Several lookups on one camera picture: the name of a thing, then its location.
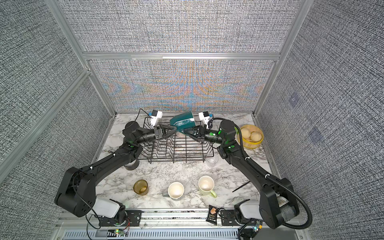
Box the amber glass cup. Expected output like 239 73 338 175
133 180 149 196

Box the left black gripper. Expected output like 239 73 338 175
135 126 177 146

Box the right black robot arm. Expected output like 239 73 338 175
183 119 300 229

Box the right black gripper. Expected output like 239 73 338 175
186 127 229 148

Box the light green ceramic mug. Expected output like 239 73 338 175
198 176 217 198

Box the yellow bowl with green handle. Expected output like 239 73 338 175
241 125 264 149

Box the dark green ceramic mug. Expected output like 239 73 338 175
170 111 196 132

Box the clear glass cup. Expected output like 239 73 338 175
206 158 218 168

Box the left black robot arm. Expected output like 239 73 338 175
55 121 177 222

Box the black corrugated cable conduit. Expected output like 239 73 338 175
211 117 313 231

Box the round bread bun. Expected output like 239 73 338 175
250 132 263 143
241 128 251 139

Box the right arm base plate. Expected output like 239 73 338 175
220 210 240 227

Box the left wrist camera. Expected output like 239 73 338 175
150 110 163 127

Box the white grey ceramic mug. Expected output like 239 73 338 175
163 182 185 201

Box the black stirring stick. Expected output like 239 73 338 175
232 181 250 193

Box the black snack packet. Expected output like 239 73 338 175
206 205 220 226

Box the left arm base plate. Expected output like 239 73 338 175
101 210 143 227

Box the black wire dish rack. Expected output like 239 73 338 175
139 132 215 164

